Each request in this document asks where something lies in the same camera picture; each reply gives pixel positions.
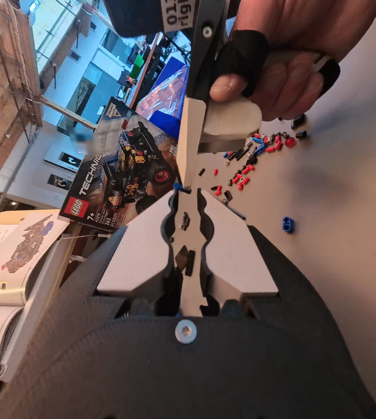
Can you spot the small connector pins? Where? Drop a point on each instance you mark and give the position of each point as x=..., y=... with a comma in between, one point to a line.
x=246, y=170

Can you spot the toy set box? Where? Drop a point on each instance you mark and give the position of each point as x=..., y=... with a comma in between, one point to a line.
x=109, y=170

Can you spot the person's right hand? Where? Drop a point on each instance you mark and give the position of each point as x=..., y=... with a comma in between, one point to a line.
x=305, y=29

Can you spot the white book stand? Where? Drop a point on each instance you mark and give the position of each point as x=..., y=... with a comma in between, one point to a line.
x=40, y=294

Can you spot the blue cross-hole connector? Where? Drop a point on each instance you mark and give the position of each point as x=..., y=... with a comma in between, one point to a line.
x=288, y=225

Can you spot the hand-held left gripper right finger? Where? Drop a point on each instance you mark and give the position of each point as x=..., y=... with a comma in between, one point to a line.
x=240, y=262

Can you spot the black axle rod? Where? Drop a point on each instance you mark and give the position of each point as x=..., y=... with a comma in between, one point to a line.
x=235, y=212

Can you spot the blue connector pin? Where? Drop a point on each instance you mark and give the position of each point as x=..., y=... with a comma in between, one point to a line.
x=178, y=187

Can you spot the black square panel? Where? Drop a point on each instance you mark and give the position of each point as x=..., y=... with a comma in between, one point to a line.
x=180, y=258

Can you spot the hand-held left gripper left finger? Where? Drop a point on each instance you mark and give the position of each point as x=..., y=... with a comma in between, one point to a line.
x=135, y=262

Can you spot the short black beam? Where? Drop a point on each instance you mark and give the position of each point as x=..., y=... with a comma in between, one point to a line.
x=191, y=262

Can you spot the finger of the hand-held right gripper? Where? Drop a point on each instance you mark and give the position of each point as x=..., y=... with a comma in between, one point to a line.
x=191, y=137

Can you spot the blue bin holding plastic bags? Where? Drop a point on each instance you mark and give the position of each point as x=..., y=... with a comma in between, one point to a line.
x=165, y=121

